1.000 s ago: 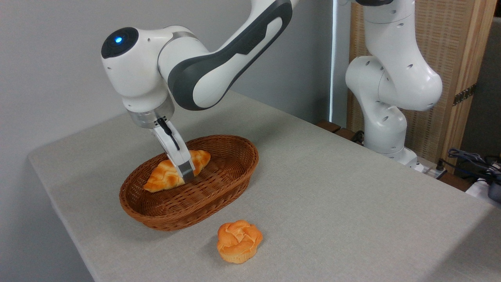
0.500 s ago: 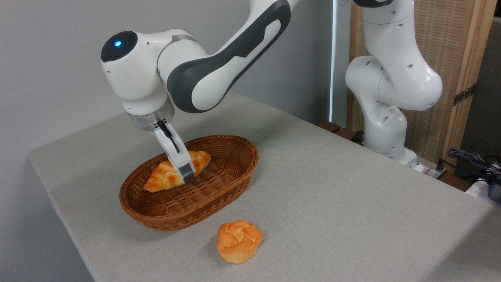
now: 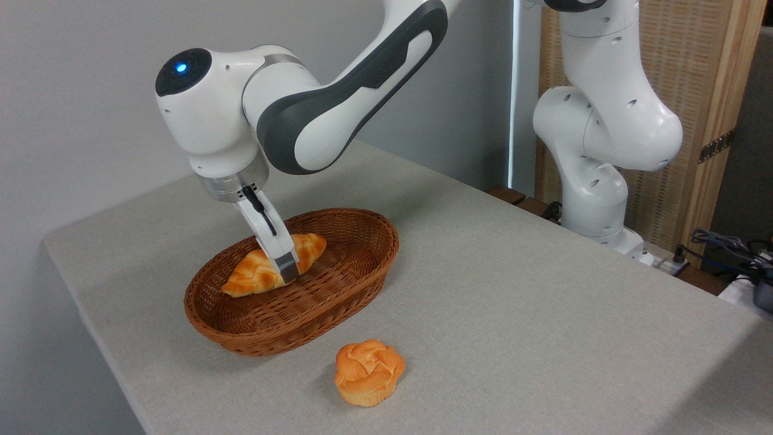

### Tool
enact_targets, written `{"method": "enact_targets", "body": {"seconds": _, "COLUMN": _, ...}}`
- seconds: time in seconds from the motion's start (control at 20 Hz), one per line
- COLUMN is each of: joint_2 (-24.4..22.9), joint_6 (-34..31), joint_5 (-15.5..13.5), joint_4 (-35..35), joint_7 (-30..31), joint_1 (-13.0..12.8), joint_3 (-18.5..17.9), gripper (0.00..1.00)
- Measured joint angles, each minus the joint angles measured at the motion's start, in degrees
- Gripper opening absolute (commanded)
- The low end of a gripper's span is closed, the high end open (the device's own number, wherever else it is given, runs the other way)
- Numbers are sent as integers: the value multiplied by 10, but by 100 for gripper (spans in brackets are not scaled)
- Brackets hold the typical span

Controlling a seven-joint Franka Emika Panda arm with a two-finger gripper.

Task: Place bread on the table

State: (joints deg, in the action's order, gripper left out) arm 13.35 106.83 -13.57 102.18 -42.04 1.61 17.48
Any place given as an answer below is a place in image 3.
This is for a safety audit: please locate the tangled dark cable bundle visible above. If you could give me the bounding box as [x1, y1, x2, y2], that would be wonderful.
[691, 228, 773, 285]

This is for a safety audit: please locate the brown oval wicker basket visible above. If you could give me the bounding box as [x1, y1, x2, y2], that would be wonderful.
[184, 208, 400, 357]

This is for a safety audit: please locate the woven screen with wooden frame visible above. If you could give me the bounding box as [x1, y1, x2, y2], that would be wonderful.
[535, 0, 768, 254]

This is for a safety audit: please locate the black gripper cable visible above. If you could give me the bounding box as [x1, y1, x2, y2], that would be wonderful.
[242, 185, 278, 237]

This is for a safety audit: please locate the long braided bread loaf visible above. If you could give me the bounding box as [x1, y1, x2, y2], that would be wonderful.
[221, 233, 327, 298]

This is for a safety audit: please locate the grey tablecloth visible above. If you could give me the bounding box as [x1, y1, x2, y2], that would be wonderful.
[42, 139, 773, 435]

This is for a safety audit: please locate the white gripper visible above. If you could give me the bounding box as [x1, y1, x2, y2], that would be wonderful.
[234, 188, 301, 285]

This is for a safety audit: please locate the metal hinge on screen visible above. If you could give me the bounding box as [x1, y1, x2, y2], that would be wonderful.
[699, 129, 736, 164]

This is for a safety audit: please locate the flower-shaped bread roll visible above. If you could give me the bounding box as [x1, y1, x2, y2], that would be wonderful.
[335, 339, 406, 407]

